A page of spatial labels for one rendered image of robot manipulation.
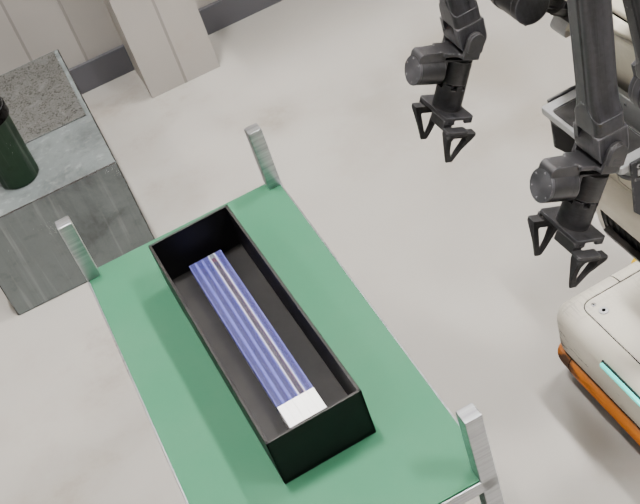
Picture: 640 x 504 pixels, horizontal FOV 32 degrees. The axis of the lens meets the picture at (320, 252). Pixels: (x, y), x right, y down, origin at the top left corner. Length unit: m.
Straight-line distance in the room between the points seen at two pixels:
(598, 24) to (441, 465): 0.71
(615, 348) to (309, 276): 0.92
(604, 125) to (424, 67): 0.46
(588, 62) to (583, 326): 1.21
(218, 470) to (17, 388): 1.81
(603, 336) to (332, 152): 1.49
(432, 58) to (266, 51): 2.48
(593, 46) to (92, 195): 2.25
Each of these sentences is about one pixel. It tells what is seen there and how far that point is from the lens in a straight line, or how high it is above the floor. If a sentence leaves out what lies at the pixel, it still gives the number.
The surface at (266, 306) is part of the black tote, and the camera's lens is 2.10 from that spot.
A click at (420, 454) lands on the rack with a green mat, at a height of 0.95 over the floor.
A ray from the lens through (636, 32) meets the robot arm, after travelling 1.80.
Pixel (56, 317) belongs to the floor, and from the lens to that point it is 3.80.
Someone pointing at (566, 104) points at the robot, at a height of 1.04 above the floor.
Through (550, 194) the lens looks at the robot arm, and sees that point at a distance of 1.81.
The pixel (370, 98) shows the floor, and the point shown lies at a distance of 4.15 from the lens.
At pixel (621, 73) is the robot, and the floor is 1.12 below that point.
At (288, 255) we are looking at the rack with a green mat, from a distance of 2.20.
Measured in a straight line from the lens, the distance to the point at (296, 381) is 1.91.
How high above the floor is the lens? 2.42
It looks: 42 degrees down
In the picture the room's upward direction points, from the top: 20 degrees counter-clockwise
